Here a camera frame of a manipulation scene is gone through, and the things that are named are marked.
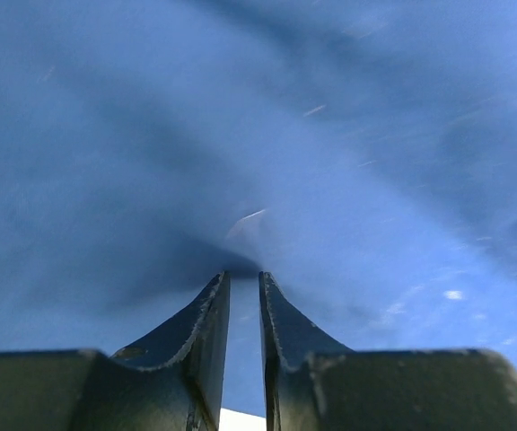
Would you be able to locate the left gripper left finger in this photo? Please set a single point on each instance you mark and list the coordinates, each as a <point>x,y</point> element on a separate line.
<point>170,379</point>

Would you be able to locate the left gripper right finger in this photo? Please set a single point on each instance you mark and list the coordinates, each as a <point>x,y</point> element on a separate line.
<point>314,382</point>

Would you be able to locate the blue surgical cloth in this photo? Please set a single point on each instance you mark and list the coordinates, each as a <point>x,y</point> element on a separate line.
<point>363,152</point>

